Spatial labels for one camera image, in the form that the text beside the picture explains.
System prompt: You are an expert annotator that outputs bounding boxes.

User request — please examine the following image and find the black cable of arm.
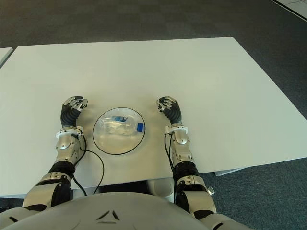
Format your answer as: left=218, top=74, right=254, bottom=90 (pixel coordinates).
left=164, top=133, right=178, bottom=199
left=71, top=134, right=105, bottom=196

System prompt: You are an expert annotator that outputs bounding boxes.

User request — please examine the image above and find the neighbouring white table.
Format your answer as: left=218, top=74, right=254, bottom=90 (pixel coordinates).
left=0, top=47, right=13, bottom=68

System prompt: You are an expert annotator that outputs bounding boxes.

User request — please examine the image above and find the grey robot torso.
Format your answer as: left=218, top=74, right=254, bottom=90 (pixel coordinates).
left=0, top=191, right=264, bottom=230

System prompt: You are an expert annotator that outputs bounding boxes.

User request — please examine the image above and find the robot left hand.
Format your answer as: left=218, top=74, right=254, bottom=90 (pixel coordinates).
left=59, top=95, right=89, bottom=129

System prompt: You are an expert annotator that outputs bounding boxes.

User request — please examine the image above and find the white table foot bar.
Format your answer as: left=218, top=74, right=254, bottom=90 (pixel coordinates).
left=214, top=167, right=250, bottom=178

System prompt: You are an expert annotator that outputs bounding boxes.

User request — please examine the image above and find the clear bottle with blue cap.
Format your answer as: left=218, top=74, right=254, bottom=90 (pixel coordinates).
left=98, top=115, right=144, bottom=136

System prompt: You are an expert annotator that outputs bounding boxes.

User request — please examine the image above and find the white plate with black rim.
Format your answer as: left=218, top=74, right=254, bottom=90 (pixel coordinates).
left=92, top=106, right=146, bottom=155

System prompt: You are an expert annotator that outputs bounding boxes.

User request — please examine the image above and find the white panel with dark edge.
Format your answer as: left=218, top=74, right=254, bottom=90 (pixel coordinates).
left=271, top=0, right=307, bottom=19

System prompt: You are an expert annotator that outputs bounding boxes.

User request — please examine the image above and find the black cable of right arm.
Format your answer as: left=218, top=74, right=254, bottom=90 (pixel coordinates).
left=164, top=133, right=178, bottom=199

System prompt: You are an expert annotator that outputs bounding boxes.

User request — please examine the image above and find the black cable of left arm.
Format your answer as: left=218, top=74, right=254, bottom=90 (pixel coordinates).
left=71, top=134, right=105, bottom=196

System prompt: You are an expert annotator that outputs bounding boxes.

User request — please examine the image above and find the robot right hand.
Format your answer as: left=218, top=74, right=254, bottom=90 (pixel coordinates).
left=155, top=95, right=183, bottom=126

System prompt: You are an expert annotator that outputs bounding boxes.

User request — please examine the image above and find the white round robot leg shell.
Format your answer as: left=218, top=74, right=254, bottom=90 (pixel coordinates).
left=147, top=179, right=175, bottom=197

